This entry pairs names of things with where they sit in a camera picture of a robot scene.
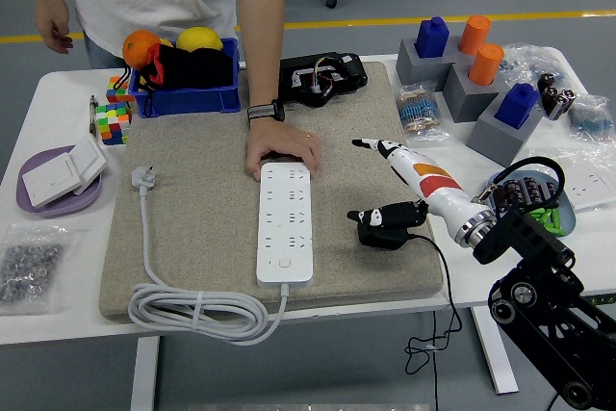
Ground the clear bag of metal nuts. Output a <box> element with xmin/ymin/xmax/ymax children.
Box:
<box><xmin>0</xmin><ymin>223</ymin><xmax>81</xmax><ymax>316</ymax></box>

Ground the purple tray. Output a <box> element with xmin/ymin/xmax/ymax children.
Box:
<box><xmin>15</xmin><ymin>144</ymin><xmax>105</xmax><ymax>218</ymax></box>

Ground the white power cord with plug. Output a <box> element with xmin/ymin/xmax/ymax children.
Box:
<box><xmin>127</xmin><ymin>165</ymin><xmax>290</xmax><ymax>347</ymax></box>

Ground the grey block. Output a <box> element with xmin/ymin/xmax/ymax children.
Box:
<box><xmin>465</xmin><ymin>92</ymin><xmax>545</xmax><ymax>169</ymax></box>
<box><xmin>441</xmin><ymin>62</ymin><xmax>509</xmax><ymax>123</ymax></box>
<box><xmin>396</xmin><ymin>37</ymin><xmax>466</xmax><ymax>92</ymax></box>

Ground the thin black hanging cable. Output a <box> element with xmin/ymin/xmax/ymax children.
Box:
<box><xmin>431</xmin><ymin>309</ymin><xmax>442</xmax><ymax>411</ymax></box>

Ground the white socket panel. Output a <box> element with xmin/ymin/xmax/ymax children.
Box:
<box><xmin>560</xmin><ymin>169</ymin><xmax>616</xmax><ymax>213</ymax></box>

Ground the person's left hand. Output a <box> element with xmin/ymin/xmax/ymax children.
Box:
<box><xmin>244</xmin><ymin>116</ymin><xmax>322</xmax><ymax>182</ymax></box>

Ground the large colourful puzzle cube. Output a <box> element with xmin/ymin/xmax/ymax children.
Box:
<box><xmin>94</xmin><ymin>101</ymin><xmax>134</xmax><ymax>146</ymax></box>

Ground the black plug adapter with cord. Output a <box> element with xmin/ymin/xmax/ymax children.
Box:
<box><xmin>356</xmin><ymin>220</ymin><xmax>464</xmax><ymax>376</ymax></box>

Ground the heap of green batteries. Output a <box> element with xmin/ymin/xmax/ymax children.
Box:
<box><xmin>526</xmin><ymin>207</ymin><xmax>564</xmax><ymax>238</ymax></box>

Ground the orange cylinder peg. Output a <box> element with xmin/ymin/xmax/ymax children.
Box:
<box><xmin>468</xmin><ymin>42</ymin><xmax>505</xmax><ymax>87</ymax></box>
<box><xmin>457</xmin><ymin>14</ymin><xmax>493</xmax><ymax>56</ymax></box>

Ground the black table control panel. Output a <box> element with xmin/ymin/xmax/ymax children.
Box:
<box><xmin>579</xmin><ymin>293</ymin><xmax>616</xmax><ymax>307</ymax></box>

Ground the blue square peg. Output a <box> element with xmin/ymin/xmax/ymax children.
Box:
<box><xmin>494</xmin><ymin>82</ymin><xmax>541</xmax><ymax>131</ymax></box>
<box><xmin>414</xmin><ymin>15</ymin><xmax>450</xmax><ymax>60</ymax></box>

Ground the person's right hand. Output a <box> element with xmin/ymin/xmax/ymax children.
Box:
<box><xmin>33</xmin><ymin>0</ymin><xmax>74</xmax><ymax>55</ymax></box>

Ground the light blue tray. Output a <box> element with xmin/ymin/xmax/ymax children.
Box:
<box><xmin>485</xmin><ymin>168</ymin><xmax>578</xmax><ymax>239</ymax></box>

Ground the grey-brown mat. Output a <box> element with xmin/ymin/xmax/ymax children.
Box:
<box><xmin>98</xmin><ymin>62</ymin><xmax>445</xmax><ymax>323</ymax></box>

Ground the white power strip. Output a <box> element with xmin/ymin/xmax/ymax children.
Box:
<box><xmin>255</xmin><ymin>162</ymin><xmax>315</xmax><ymax>289</ymax></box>

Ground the black wristwatch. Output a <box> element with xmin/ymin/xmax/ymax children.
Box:
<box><xmin>246</xmin><ymin>99</ymin><xmax>286</xmax><ymax>123</ymax></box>

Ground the black red drawstring pouch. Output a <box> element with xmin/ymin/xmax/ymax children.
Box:
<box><xmin>122</xmin><ymin>42</ymin><xmax>235</xmax><ymax>116</ymax></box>

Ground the orange fruit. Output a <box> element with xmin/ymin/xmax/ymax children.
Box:
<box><xmin>121</xmin><ymin>29</ymin><xmax>163</xmax><ymax>70</ymax></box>

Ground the black device with coloured wires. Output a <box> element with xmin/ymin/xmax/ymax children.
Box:
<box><xmin>278</xmin><ymin>51</ymin><xmax>370</xmax><ymax>108</ymax></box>

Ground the blue plastic bin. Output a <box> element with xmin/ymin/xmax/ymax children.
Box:
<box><xmin>128</xmin><ymin>37</ymin><xmax>242</xmax><ymax>118</ymax></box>

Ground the clear bag of blue resistors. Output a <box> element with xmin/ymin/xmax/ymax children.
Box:
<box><xmin>567</xmin><ymin>92</ymin><xmax>616</xmax><ymax>145</ymax></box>

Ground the clear bag of taped resistors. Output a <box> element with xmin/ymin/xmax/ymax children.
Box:
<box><xmin>394</xmin><ymin>83</ymin><xmax>451</xmax><ymax>142</ymax></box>

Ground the white wall switch panel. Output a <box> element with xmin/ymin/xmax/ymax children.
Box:
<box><xmin>21</xmin><ymin>153</ymin><xmax>83</xmax><ymax>209</ymax></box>
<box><xmin>64</xmin><ymin>133</ymin><xmax>108</xmax><ymax>196</ymax></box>

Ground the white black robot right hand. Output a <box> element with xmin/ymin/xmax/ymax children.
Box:
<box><xmin>346</xmin><ymin>138</ymin><xmax>491</xmax><ymax>244</ymax></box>

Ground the large yellow lemon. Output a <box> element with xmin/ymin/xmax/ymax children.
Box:
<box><xmin>175</xmin><ymin>26</ymin><xmax>225</xmax><ymax>52</ymax></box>

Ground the bundle of dark capacitors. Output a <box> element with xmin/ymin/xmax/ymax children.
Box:
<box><xmin>537</xmin><ymin>72</ymin><xmax>578</xmax><ymax>122</ymax></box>

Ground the small colourful puzzle cube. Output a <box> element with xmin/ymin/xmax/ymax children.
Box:
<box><xmin>105</xmin><ymin>74</ymin><xmax>136</xmax><ymax>104</ymax></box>

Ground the white table leg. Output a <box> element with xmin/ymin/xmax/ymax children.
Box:
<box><xmin>470</xmin><ymin>307</ymin><xmax>520</xmax><ymax>396</ymax></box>
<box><xmin>129</xmin><ymin>335</ymin><xmax>161</xmax><ymax>411</ymax></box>

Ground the crumpled clear plastic bag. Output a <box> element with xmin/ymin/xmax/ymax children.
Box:
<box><xmin>500</xmin><ymin>42</ymin><xmax>574</xmax><ymax>94</ymax></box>

